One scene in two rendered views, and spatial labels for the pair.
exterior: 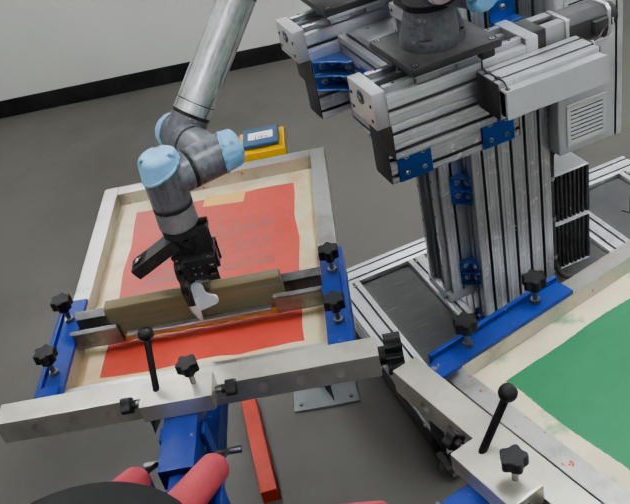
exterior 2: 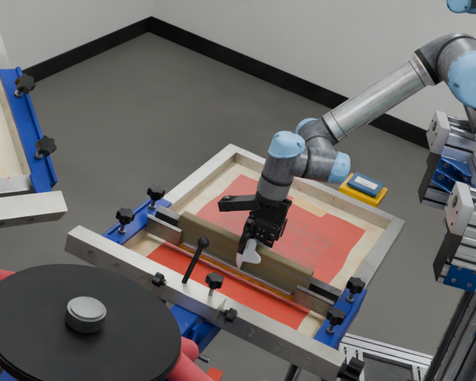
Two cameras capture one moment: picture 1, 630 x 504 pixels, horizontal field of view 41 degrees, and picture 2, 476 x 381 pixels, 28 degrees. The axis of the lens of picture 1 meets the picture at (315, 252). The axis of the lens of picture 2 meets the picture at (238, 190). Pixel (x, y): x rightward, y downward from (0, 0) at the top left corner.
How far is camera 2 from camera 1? 0.63 m
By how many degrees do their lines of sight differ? 11
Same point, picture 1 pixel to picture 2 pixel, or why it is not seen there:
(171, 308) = (224, 246)
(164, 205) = (271, 173)
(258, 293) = (289, 277)
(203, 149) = (322, 156)
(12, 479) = not seen: hidden behind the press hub
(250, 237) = (308, 243)
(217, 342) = (237, 290)
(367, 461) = not seen: outside the picture
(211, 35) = (380, 88)
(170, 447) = not seen: hidden behind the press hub
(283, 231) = (334, 255)
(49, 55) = (246, 20)
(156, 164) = (286, 144)
